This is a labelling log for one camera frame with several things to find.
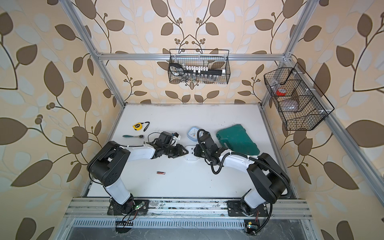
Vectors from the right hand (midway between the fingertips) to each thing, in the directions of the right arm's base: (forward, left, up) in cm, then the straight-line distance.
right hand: (194, 149), depth 89 cm
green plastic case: (+8, -28, -3) cm, 29 cm away
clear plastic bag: (+7, -47, +29) cm, 56 cm away
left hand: (0, +6, -1) cm, 6 cm away
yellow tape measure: (+22, +40, -3) cm, 45 cm away
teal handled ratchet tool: (+13, +36, -3) cm, 39 cm away
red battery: (-12, +20, -4) cm, 23 cm away
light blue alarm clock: (+14, +1, -3) cm, 14 cm away
